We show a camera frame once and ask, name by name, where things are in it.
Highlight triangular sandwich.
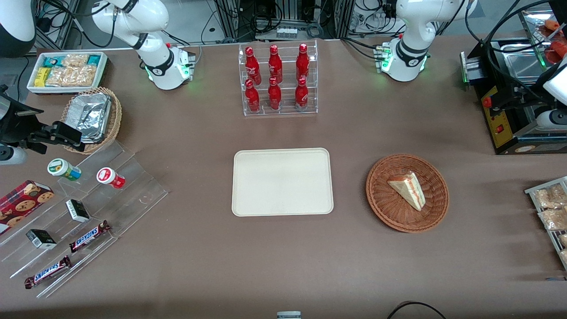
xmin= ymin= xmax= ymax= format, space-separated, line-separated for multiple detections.
xmin=388 ymin=171 xmax=427 ymax=211

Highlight aluminium foil tray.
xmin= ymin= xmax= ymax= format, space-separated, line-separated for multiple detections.
xmin=66 ymin=92 xmax=112 ymax=144

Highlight light wicker basket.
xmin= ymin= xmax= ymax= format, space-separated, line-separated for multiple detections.
xmin=61 ymin=86 xmax=123 ymax=155

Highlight beige rectangular tray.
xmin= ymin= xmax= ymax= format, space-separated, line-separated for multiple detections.
xmin=232 ymin=148 xmax=334 ymax=217

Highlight round brown wicker basket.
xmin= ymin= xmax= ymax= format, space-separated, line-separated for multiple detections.
xmin=366 ymin=153 xmax=450 ymax=233

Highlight tray of wrapped pastries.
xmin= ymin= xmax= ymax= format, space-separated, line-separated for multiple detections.
xmin=524 ymin=176 xmax=567 ymax=272

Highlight green lidded cup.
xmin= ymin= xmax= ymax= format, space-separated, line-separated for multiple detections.
xmin=47 ymin=158 xmax=82 ymax=182

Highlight red lidded cup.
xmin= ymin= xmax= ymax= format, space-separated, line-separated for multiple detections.
xmin=97 ymin=167 xmax=126 ymax=190

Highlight clear bag of crackers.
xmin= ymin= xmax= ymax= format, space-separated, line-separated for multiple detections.
xmin=46 ymin=54 xmax=97 ymax=87

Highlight white rectangular snack bin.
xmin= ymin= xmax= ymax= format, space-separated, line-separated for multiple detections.
xmin=27 ymin=51 xmax=109 ymax=95

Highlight small black carton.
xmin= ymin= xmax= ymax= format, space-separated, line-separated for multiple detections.
xmin=66 ymin=199 xmax=91 ymax=223
xmin=26 ymin=229 xmax=58 ymax=250

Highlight red plaid cookie box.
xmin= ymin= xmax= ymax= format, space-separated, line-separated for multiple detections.
xmin=0 ymin=179 xmax=55 ymax=236

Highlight clear acrylic stepped display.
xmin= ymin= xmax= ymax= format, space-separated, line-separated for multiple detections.
xmin=0 ymin=140 xmax=169 ymax=299

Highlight Snickers chocolate bar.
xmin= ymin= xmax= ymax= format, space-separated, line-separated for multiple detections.
xmin=24 ymin=255 xmax=72 ymax=290
xmin=69 ymin=220 xmax=112 ymax=253

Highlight red cola bottle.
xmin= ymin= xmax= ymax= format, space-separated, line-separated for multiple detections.
xmin=295 ymin=76 xmax=309 ymax=111
xmin=245 ymin=79 xmax=260 ymax=113
xmin=268 ymin=77 xmax=282 ymax=111
xmin=268 ymin=44 xmax=283 ymax=82
xmin=245 ymin=47 xmax=261 ymax=85
xmin=296 ymin=43 xmax=310 ymax=81

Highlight clear acrylic bottle rack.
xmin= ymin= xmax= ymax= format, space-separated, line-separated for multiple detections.
xmin=238 ymin=40 xmax=318 ymax=117

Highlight black food warmer machine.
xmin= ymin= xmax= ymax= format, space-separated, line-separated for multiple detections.
xmin=459 ymin=7 xmax=567 ymax=156

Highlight steel warmer pan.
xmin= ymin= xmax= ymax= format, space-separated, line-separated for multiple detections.
xmin=504 ymin=52 xmax=546 ymax=84

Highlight clear bag of pastries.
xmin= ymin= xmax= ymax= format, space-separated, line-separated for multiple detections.
xmin=538 ymin=208 xmax=567 ymax=231
xmin=532 ymin=183 xmax=567 ymax=210

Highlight red sausages in warmer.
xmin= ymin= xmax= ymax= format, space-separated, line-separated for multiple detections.
xmin=543 ymin=19 xmax=567 ymax=65

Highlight black cable loop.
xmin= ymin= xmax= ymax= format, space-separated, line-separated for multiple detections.
xmin=386 ymin=301 xmax=448 ymax=319

